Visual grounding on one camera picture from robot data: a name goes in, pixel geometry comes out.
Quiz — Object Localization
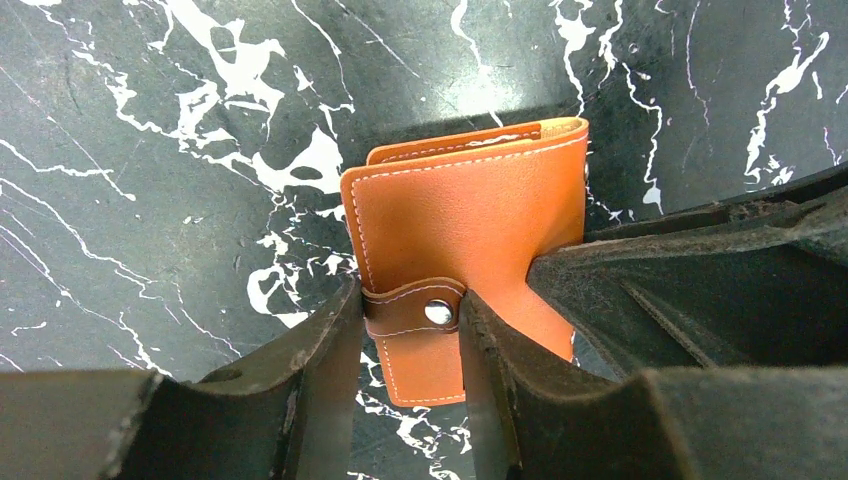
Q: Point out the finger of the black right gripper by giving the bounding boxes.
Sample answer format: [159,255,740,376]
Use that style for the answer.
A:
[528,165,847,376]

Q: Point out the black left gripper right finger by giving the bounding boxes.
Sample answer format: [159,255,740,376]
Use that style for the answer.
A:
[458,292,847,479]

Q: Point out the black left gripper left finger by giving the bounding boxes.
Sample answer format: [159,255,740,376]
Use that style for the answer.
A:
[1,278,363,479]

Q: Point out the orange leather card holder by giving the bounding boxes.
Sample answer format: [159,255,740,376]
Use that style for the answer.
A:
[340,117,589,408]

